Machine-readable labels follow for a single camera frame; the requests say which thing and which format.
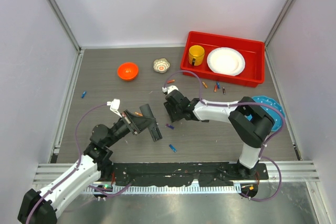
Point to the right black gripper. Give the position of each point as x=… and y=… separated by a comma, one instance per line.
x=169, y=109

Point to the black remote control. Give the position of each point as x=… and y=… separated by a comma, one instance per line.
x=153, y=126

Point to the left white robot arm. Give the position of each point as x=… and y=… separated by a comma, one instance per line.
x=47, y=204

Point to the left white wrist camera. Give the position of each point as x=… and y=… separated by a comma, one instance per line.
x=114, y=106

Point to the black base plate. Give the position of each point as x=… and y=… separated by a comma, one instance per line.
x=181, y=174

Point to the white paper plate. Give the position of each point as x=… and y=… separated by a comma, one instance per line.
x=227, y=61

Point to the blue battery near front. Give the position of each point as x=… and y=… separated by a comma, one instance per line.
x=172, y=148

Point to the red plastic bin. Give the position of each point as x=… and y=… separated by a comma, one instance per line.
x=252, y=51

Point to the small patterned bowl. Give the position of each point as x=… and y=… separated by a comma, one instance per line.
x=161, y=65

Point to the yellow mug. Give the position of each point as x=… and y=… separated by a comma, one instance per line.
x=196, y=55

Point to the blue polka dot plate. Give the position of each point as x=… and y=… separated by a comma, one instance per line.
x=274, y=109

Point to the white slotted cable duct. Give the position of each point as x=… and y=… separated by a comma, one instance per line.
x=192, y=189

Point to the purple battery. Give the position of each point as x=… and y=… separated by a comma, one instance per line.
x=169, y=126

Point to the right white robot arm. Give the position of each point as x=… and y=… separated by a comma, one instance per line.
x=251, y=122

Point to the orange bowl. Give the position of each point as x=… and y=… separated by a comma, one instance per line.
x=128, y=71

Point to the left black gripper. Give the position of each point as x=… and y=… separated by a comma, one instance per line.
x=136, y=124

